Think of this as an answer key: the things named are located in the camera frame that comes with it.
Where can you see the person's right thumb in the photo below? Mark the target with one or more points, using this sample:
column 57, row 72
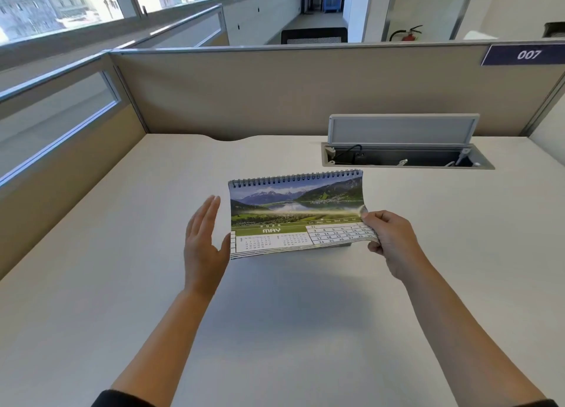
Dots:
column 375, row 218

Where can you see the red fire extinguisher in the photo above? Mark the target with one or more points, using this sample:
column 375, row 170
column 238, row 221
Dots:
column 408, row 33

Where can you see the person's left hand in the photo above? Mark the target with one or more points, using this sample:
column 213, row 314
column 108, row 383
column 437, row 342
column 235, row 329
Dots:
column 202, row 252

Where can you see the window with grey frame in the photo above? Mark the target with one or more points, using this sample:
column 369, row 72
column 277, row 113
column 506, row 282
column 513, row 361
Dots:
column 88, row 5

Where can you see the person's left forearm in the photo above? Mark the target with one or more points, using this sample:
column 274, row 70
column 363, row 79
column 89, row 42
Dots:
column 170, row 345

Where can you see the beige desk partition panel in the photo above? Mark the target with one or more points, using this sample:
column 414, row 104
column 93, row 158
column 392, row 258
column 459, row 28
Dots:
column 273, row 93

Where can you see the dark blue partition sign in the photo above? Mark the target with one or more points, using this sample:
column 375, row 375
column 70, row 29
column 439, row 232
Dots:
column 525, row 54

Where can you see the beige side partition panel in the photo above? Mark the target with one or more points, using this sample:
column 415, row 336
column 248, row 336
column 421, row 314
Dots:
column 547, row 111

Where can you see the person's right hand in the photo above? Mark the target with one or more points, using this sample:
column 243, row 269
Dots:
column 399, row 243

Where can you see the person's left thumb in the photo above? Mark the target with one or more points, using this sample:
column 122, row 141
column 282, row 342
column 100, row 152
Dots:
column 226, row 247

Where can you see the person's right forearm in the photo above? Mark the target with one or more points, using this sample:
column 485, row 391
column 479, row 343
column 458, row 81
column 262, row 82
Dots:
column 459, row 336

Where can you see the beige partition with glass strip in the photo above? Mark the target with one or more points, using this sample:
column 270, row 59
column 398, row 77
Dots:
column 53, row 155
column 185, row 29

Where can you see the black sleeve cuff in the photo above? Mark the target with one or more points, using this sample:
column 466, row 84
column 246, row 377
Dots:
column 119, row 399
column 545, row 403

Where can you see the spiral desk calendar landscape photo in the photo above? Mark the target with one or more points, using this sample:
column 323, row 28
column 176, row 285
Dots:
column 293, row 217

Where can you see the black office chair back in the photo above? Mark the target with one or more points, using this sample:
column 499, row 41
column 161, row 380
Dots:
column 314, row 36

